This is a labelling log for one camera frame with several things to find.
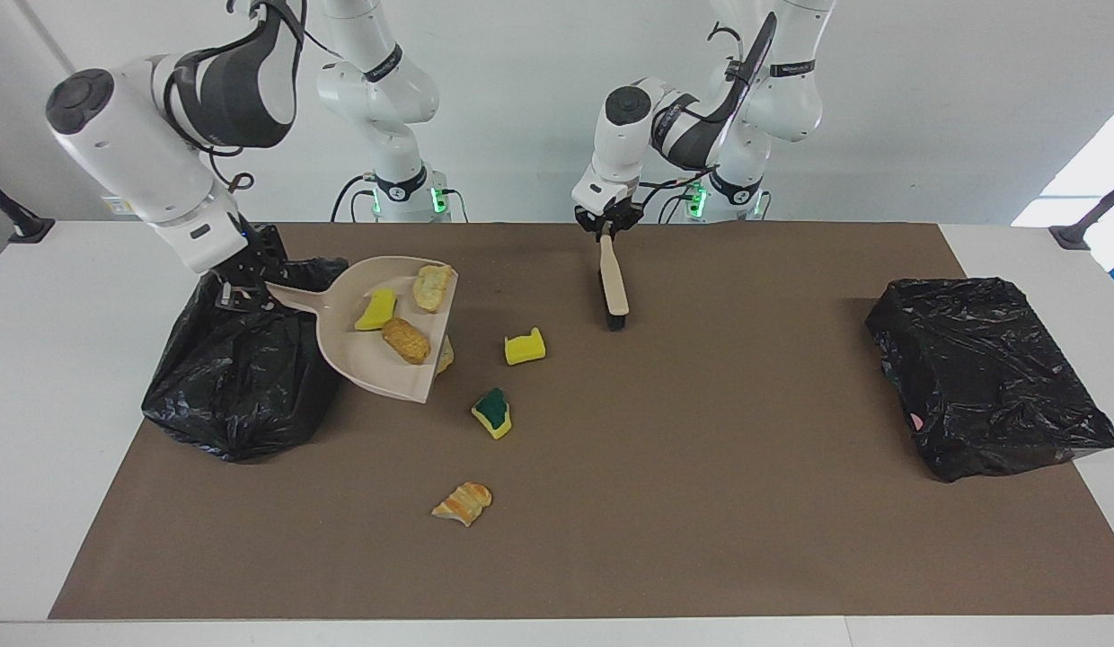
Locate beige brush black bristles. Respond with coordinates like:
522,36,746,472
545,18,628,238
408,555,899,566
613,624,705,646
597,229,631,332

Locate yellow sponge wedge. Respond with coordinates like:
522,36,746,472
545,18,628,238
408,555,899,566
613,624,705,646
354,287,398,332

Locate beige plastic dustpan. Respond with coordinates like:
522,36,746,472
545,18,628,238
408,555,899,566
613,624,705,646
265,256,459,404

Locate yellow sponge block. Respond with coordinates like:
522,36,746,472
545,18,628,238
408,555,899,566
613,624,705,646
504,327,547,367

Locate brown bread roll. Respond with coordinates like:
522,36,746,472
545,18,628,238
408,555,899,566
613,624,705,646
381,316,431,366

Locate pale striped croissant piece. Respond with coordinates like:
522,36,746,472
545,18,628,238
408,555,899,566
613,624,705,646
412,263,455,314

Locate green and yellow sponge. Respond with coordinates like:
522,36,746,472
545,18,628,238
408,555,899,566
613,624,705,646
471,387,513,440

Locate black bag lined open bin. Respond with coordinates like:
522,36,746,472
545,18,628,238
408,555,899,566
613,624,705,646
141,255,351,464

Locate black clamp stand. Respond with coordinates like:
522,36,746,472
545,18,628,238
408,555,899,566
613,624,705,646
0,171,55,244
1048,175,1114,251

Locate orange striped croissant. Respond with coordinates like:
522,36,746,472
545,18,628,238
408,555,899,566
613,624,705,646
431,482,493,527

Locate brown table mat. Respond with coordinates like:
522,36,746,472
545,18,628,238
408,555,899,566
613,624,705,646
48,222,1114,621

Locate black bag covered box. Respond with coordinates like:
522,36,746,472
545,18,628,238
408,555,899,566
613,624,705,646
865,277,1114,483

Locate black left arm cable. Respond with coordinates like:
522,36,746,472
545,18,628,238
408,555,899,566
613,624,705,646
638,22,756,194

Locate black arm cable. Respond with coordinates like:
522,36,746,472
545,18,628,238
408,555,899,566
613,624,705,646
638,22,756,194
166,0,308,194

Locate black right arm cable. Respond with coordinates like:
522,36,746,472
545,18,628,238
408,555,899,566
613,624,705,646
166,0,308,194

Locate black base cable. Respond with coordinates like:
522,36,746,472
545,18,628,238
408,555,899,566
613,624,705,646
331,175,371,223

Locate white wall cable duct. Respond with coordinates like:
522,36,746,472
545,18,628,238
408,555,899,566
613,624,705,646
18,0,68,71

